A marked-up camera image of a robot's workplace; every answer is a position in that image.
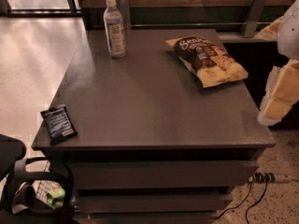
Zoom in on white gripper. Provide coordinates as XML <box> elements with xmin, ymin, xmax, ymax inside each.
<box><xmin>257</xmin><ymin>60</ymin><xmax>299</xmax><ymax>126</ymax></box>

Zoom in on blue plastic water bottle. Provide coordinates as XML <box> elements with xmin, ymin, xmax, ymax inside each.
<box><xmin>104</xmin><ymin>0</ymin><xmax>126</xmax><ymax>59</ymax></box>

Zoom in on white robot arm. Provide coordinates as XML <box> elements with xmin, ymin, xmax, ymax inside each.
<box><xmin>257</xmin><ymin>0</ymin><xmax>299</xmax><ymax>126</ymax></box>

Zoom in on blue rxbar blueberry bar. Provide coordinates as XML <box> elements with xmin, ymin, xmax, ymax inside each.
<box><xmin>40</xmin><ymin>105</ymin><xmax>78</xmax><ymax>146</ymax></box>

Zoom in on yellow brown chip bag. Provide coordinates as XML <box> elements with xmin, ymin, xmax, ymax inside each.
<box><xmin>165</xmin><ymin>36</ymin><xmax>249</xmax><ymax>88</ymax></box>

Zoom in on white power strip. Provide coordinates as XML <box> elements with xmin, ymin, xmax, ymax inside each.
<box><xmin>248</xmin><ymin>172</ymin><xmax>293</xmax><ymax>185</ymax></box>

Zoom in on grey drawer cabinet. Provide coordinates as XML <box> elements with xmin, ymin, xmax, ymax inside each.
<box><xmin>33</xmin><ymin>30</ymin><xmax>275</xmax><ymax>224</ymax></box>

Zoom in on green crumpled wrapper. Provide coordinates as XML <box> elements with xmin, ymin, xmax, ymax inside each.
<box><xmin>46</xmin><ymin>188</ymin><xmax>65</xmax><ymax>208</ymax></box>

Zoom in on black chair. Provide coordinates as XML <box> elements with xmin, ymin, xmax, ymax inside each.
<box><xmin>0</xmin><ymin>134</ymin><xmax>78</xmax><ymax>224</ymax></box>

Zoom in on metal shelf bracket right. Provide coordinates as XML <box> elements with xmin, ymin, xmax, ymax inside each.
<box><xmin>243</xmin><ymin>0</ymin><xmax>267</xmax><ymax>38</ymax></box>

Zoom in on metal shelf bracket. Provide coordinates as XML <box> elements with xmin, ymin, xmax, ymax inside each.
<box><xmin>117</xmin><ymin>0</ymin><xmax>131</xmax><ymax>30</ymax></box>
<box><xmin>243</xmin><ymin>0</ymin><xmax>267</xmax><ymax>38</ymax></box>

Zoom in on black power cable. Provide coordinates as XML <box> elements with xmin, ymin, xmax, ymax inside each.
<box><xmin>244</xmin><ymin>181</ymin><xmax>269</xmax><ymax>224</ymax></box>
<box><xmin>214</xmin><ymin>181</ymin><xmax>254</xmax><ymax>220</ymax></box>

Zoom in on metal shelf bracket left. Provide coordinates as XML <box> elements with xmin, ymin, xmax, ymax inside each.
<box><xmin>117</xmin><ymin>0</ymin><xmax>131</xmax><ymax>30</ymax></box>

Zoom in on wire mesh waste basket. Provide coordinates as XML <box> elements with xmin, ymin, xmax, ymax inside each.
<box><xmin>35</xmin><ymin>161</ymin><xmax>68</xmax><ymax>209</ymax></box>

